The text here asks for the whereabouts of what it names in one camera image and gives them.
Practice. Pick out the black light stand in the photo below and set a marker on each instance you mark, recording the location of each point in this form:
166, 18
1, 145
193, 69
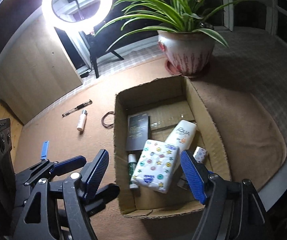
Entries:
93, 62

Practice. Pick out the cardboard box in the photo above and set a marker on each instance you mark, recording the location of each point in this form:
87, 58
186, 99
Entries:
203, 120

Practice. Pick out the green spider plant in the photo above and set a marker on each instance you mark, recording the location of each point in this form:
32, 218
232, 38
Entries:
181, 12

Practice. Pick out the white window frame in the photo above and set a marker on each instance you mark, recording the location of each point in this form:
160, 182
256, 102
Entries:
227, 5

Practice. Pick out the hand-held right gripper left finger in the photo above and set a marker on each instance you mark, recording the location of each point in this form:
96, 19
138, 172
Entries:
97, 172

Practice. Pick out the white blue sunscreen tube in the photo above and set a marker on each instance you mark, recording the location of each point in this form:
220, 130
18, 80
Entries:
183, 135

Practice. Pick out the white red flower pot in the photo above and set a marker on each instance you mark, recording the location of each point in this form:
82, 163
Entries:
183, 52

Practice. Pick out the grey checked cloth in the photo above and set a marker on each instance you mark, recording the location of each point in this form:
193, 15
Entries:
258, 67

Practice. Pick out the black pen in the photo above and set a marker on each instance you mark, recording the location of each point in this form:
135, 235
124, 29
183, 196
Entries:
77, 108

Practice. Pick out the small white bottle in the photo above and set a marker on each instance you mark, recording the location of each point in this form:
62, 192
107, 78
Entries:
132, 170

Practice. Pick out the red pot saucer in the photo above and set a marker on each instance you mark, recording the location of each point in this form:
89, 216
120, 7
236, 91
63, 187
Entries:
171, 70

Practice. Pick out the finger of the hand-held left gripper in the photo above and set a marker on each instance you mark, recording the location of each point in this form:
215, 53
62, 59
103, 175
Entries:
68, 166
108, 192

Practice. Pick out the light wooden cabinet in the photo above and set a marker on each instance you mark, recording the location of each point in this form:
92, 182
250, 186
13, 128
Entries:
33, 75

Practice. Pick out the blue flat stick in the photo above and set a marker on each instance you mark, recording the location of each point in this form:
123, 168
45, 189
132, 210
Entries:
44, 150

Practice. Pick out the patterned cylindrical tube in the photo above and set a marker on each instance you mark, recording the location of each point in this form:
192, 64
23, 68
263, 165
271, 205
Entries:
200, 153

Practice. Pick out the black power adapter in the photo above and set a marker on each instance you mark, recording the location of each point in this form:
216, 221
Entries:
84, 74

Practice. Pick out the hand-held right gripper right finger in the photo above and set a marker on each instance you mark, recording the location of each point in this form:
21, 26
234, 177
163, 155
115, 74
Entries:
192, 177

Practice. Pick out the patterned white tissue pack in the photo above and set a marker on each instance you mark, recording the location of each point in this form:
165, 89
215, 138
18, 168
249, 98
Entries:
156, 165

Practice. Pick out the black box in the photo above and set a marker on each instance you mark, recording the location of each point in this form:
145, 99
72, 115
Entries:
137, 132

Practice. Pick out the white lip balm tube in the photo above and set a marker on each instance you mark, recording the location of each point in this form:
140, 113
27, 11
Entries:
81, 122

